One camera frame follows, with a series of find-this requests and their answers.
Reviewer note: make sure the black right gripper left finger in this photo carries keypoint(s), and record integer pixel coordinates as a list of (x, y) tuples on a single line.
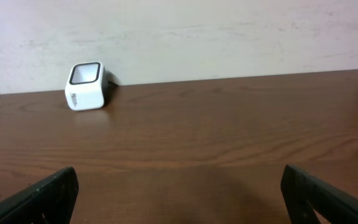
[(51, 200)]

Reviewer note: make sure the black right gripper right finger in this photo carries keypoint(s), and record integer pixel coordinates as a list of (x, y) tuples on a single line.
[(306, 195)]

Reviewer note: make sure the white barcode scanner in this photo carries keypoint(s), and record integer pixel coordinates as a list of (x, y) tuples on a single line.
[(86, 86)]

